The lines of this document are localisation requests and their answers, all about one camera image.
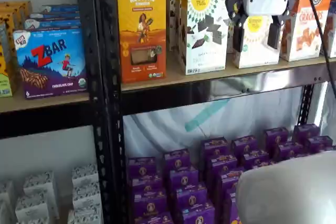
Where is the small white yellow-label box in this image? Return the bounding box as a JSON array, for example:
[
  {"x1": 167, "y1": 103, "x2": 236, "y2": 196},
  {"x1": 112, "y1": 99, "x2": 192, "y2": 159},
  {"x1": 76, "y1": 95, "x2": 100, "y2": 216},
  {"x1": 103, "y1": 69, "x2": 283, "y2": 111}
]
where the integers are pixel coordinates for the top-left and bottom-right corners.
[{"x1": 232, "y1": 14, "x2": 282, "y2": 69}]

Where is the white box dark crackers print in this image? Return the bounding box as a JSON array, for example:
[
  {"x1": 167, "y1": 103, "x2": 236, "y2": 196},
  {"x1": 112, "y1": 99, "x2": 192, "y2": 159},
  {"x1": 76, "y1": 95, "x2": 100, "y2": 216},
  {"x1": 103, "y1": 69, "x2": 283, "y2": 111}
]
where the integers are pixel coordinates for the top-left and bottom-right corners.
[
  {"x1": 168, "y1": 0, "x2": 208, "y2": 51},
  {"x1": 174, "y1": 0, "x2": 221, "y2": 53},
  {"x1": 177, "y1": 0, "x2": 232, "y2": 76}
]

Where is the orange white crackers box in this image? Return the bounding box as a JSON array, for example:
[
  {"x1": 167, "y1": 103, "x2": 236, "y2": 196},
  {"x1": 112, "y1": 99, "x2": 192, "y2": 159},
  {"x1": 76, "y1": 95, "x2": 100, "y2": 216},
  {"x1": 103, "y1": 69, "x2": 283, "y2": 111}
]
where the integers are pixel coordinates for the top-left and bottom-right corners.
[
  {"x1": 321, "y1": 0, "x2": 336, "y2": 59},
  {"x1": 279, "y1": 0, "x2": 336, "y2": 62}
]

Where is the long wooden shelf board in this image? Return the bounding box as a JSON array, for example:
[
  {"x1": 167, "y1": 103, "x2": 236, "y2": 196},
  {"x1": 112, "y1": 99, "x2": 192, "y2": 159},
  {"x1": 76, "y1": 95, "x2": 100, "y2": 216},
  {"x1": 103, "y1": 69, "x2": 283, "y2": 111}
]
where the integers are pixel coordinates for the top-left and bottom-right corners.
[{"x1": 121, "y1": 50, "x2": 336, "y2": 92}]

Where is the orange Revival box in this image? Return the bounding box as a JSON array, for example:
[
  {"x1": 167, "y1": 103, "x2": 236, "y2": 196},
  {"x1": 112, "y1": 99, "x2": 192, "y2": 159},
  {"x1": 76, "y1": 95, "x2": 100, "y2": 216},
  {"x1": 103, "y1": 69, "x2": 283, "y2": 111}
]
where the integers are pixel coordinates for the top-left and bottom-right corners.
[{"x1": 117, "y1": 0, "x2": 168, "y2": 83}]

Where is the purple snack box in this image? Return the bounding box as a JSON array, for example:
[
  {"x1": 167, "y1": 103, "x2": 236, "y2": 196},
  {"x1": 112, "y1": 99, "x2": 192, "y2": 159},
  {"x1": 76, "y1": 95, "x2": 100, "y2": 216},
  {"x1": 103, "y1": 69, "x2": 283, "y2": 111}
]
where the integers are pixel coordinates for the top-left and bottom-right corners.
[
  {"x1": 206, "y1": 154, "x2": 239, "y2": 180},
  {"x1": 133, "y1": 189, "x2": 168, "y2": 219},
  {"x1": 134, "y1": 211, "x2": 174, "y2": 224},
  {"x1": 263, "y1": 127, "x2": 290, "y2": 154},
  {"x1": 127, "y1": 156, "x2": 158, "y2": 180},
  {"x1": 230, "y1": 135, "x2": 259, "y2": 157},
  {"x1": 180, "y1": 201, "x2": 216, "y2": 224},
  {"x1": 167, "y1": 166, "x2": 200, "y2": 191},
  {"x1": 292, "y1": 123, "x2": 321, "y2": 146},
  {"x1": 201, "y1": 136, "x2": 229, "y2": 159},
  {"x1": 163, "y1": 148, "x2": 192, "y2": 173},
  {"x1": 275, "y1": 141, "x2": 305, "y2": 161},
  {"x1": 130, "y1": 175, "x2": 164, "y2": 196},
  {"x1": 305, "y1": 135, "x2": 334, "y2": 154},
  {"x1": 216, "y1": 168, "x2": 245, "y2": 224},
  {"x1": 173, "y1": 183, "x2": 208, "y2": 209},
  {"x1": 240, "y1": 150, "x2": 270, "y2": 169}
]

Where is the blue purple ZBar box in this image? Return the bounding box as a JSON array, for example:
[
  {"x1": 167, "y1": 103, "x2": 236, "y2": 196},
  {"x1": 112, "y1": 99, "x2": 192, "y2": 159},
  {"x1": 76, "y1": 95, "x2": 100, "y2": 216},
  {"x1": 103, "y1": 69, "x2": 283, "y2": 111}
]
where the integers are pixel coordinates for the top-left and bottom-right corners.
[
  {"x1": 13, "y1": 27, "x2": 88, "y2": 100},
  {"x1": 29, "y1": 12, "x2": 81, "y2": 20},
  {"x1": 40, "y1": 4, "x2": 80, "y2": 14},
  {"x1": 24, "y1": 18, "x2": 82, "y2": 30}
]

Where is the white patterned box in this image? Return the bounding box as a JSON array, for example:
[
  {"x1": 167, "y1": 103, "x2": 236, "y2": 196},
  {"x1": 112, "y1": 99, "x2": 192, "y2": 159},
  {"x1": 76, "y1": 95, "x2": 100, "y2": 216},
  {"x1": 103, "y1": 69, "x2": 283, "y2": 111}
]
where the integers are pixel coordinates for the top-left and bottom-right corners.
[
  {"x1": 15, "y1": 193, "x2": 51, "y2": 223},
  {"x1": 71, "y1": 163, "x2": 100, "y2": 188},
  {"x1": 23, "y1": 170, "x2": 58, "y2": 197},
  {"x1": 67, "y1": 205, "x2": 103, "y2": 224},
  {"x1": 72, "y1": 182, "x2": 102, "y2": 209}
]

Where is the yellow chocolate chip box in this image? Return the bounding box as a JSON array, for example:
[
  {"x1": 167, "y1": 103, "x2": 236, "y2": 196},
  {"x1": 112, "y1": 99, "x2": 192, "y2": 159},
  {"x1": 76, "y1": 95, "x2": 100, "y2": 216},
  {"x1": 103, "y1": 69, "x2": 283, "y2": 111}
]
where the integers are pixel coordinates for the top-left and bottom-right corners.
[
  {"x1": 0, "y1": 44, "x2": 14, "y2": 99},
  {"x1": 0, "y1": 0, "x2": 34, "y2": 29},
  {"x1": 0, "y1": 13, "x2": 19, "y2": 93}
]

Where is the short wooden shelf board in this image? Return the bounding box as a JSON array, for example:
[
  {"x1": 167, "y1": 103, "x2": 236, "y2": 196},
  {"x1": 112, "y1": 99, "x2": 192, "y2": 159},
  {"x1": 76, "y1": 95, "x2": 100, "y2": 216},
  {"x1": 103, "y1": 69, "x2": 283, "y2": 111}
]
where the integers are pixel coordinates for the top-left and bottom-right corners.
[{"x1": 0, "y1": 87, "x2": 90, "y2": 114}]

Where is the black metal rack shiny beam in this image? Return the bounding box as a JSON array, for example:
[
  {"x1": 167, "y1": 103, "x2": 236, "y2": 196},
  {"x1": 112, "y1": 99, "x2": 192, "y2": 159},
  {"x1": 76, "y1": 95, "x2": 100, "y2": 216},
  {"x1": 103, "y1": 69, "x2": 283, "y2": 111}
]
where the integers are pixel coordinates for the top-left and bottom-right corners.
[{"x1": 94, "y1": 0, "x2": 336, "y2": 224}]

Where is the black cable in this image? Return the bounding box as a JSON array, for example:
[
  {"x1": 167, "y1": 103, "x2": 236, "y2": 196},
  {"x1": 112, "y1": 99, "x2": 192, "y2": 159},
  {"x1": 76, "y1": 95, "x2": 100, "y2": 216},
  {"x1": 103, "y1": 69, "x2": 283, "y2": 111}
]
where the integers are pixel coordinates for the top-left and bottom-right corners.
[{"x1": 299, "y1": 0, "x2": 336, "y2": 100}]

